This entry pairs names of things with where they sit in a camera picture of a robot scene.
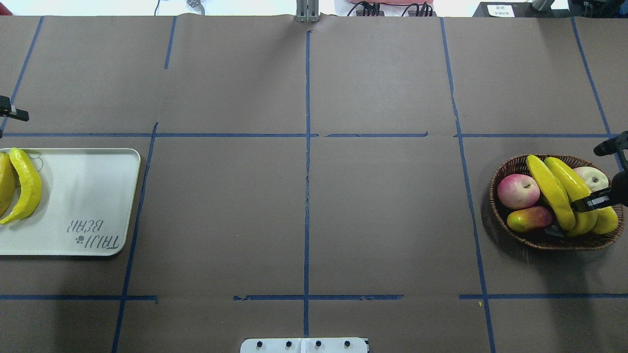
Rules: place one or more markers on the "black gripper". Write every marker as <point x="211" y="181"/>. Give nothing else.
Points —
<point x="620" y="189"/>

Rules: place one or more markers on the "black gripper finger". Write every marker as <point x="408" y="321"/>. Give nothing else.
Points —
<point x="8" y="110"/>

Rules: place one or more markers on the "yellow banana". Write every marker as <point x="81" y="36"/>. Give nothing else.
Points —
<point x="7" y="182"/>
<point x="576" y="189"/>
<point x="553" y="191"/>
<point x="30" y="184"/>

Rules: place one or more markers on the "pink white apple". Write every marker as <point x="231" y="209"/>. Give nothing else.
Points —
<point x="594" y="178"/>

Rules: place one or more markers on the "red yellow mango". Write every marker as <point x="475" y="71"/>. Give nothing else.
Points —
<point x="530" y="219"/>

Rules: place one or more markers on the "red pink apple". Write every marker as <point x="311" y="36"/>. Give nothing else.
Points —
<point x="518" y="191"/>

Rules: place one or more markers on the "white bear print tray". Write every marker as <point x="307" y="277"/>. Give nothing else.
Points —
<point x="85" y="207"/>

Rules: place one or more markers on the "pink plastic bin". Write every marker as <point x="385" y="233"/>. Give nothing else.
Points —
<point x="400" y="2"/>

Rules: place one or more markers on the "aluminium frame post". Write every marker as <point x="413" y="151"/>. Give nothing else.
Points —
<point x="307" y="11"/>

